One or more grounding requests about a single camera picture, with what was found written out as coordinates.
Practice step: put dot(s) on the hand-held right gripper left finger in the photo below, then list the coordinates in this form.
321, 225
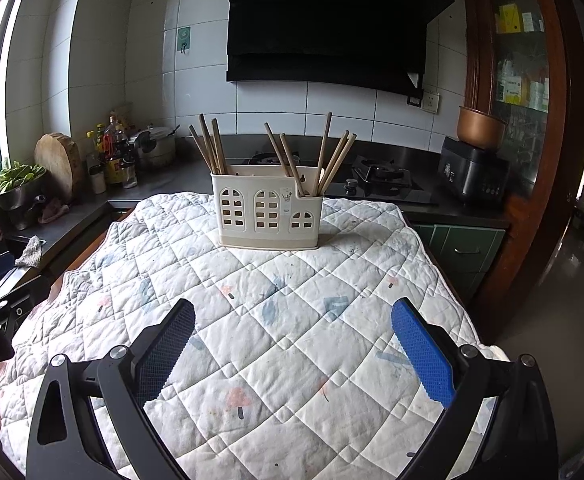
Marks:
167, 350

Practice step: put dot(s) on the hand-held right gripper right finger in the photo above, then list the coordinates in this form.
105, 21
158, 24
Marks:
422, 355

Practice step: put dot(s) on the white plastic utensil holder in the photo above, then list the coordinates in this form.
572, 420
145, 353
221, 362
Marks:
267, 230

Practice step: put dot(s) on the bunch of wooden chopsticks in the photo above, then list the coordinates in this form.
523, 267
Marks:
216, 160

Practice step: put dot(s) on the grey rag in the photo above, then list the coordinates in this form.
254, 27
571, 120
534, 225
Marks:
31, 252

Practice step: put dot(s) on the steel bowl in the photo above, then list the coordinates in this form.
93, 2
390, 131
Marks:
17, 200

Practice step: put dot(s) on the brown rag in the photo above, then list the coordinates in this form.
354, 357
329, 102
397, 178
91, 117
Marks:
54, 211

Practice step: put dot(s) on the green leafy vegetables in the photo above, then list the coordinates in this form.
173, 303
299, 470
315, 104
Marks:
19, 175

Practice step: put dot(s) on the green lower cabinet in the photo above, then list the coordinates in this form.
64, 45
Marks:
457, 255

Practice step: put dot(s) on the white quilted blanket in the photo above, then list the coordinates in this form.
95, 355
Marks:
282, 310

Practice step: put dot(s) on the round wooden cutting board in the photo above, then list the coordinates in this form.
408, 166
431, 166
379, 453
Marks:
59, 165

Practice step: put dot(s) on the white cup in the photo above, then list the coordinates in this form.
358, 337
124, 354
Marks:
98, 180

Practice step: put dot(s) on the yellow cap bottle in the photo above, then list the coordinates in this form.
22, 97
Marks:
94, 147

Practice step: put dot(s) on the small glass jar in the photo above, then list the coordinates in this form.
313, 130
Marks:
129, 175

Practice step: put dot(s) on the large soy sauce bottle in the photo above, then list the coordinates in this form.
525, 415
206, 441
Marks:
114, 160

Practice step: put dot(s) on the dark kitchen counter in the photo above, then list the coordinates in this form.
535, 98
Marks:
172, 185

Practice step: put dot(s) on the black gas stove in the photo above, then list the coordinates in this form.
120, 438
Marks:
382, 180

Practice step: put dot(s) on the black rice cooker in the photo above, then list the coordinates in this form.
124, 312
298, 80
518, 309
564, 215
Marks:
472, 175

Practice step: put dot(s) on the steel pressure cooker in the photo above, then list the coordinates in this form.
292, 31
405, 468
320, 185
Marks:
154, 147

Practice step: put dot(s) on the copper inner pot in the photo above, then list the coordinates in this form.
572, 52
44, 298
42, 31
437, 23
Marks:
479, 127

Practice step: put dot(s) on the wooden glass-door cabinet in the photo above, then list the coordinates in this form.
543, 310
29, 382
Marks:
567, 160

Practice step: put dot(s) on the black range hood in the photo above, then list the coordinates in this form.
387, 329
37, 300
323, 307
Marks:
332, 25

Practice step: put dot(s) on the yellow box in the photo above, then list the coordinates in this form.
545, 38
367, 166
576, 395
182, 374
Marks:
508, 17

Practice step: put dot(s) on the wall socket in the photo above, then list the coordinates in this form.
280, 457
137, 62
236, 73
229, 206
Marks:
429, 102

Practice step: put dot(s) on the green wall hook sticker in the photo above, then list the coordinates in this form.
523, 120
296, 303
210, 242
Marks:
184, 40

